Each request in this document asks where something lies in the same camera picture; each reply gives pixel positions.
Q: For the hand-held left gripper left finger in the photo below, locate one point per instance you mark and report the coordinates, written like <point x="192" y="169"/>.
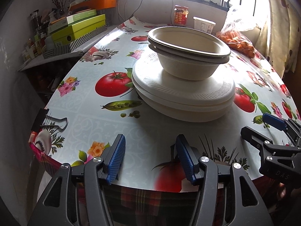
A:
<point x="115" y="162"/>

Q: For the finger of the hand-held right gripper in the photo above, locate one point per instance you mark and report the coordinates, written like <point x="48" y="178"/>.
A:
<point x="254" y="136"/>
<point x="274" y="121"/>

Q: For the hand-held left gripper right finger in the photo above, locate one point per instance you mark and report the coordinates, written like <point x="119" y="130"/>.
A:
<point x="187" y="162"/>

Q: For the white paper plate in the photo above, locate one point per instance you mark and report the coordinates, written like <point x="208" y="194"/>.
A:
<point x="150" y="80"/>
<point x="188" y="117"/>
<point x="188" y="107"/>

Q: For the beige paper bowl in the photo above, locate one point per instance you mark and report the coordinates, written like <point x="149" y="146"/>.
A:
<point x="188" y="40"/>
<point x="151" y="46"/>
<point x="188" y="68"/>

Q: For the plaid cloth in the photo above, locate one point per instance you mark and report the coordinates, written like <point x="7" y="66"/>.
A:
<point x="152" y="204"/>

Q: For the black binder clip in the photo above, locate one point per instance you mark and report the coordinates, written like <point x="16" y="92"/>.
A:
<point x="38" y="120"/>

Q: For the plastic bag of oranges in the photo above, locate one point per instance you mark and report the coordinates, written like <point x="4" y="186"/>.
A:
<point x="237" y="41"/>

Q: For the spotted curtain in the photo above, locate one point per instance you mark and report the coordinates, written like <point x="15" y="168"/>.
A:
<point x="279" y="23"/>

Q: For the white plastic tub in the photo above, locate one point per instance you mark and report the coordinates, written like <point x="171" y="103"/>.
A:
<point x="204" y="26"/>

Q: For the striped cardboard box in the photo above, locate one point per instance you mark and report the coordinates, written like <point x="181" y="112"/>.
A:
<point x="70" y="46"/>

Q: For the grey side shelf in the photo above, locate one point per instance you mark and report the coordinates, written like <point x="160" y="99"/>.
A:
<point x="35" y="63"/>

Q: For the lime green box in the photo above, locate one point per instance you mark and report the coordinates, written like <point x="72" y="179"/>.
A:
<point x="77" y="30"/>

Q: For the red label sauce jar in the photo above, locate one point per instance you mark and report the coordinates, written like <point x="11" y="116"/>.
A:
<point x="181" y="16"/>

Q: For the group of small bottles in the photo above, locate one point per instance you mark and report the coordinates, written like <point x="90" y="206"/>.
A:
<point x="35" y="40"/>

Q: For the pale green flat box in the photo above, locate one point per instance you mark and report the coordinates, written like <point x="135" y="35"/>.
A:
<point x="82" y="16"/>

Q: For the orange box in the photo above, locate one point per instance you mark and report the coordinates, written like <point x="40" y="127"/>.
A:
<point x="98" y="3"/>

